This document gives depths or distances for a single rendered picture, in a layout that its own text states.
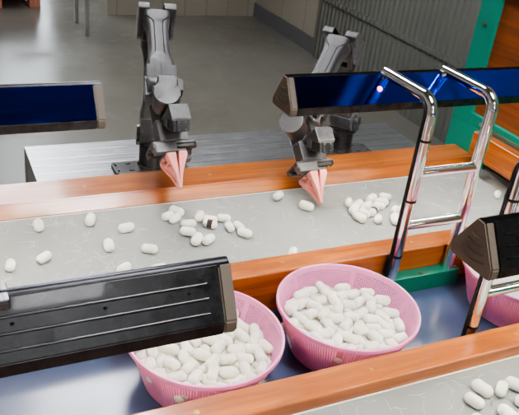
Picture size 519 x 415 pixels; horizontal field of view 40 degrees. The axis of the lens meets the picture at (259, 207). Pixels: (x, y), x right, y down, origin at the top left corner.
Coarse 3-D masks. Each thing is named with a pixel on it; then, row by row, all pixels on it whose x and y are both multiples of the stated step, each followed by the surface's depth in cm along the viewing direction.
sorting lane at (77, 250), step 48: (288, 192) 173; (336, 192) 176; (384, 192) 179; (432, 192) 182; (480, 192) 185; (0, 240) 139; (48, 240) 141; (96, 240) 143; (144, 240) 145; (240, 240) 150; (288, 240) 152; (336, 240) 154
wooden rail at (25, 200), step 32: (288, 160) 183; (352, 160) 188; (384, 160) 190; (448, 160) 196; (0, 192) 151; (32, 192) 153; (64, 192) 155; (96, 192) 156; (128, 192) 158; (160, 192) 161; (192, 192) 164; (224, 192) 167; (256, 192) 170
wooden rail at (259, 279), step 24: (384, 240) 152; (408, 240) 153; (432, 240) 154; (240, 264) 137; (264, 264) 138; (288, 264) 139; (312, 264) 140; (360, 264) 145; (384, 264) 148; (408, 264) 152; (432, 264) 155; (456, 264) 159; (240, 288) 134; (264, 288) 137; (360, 288) 149
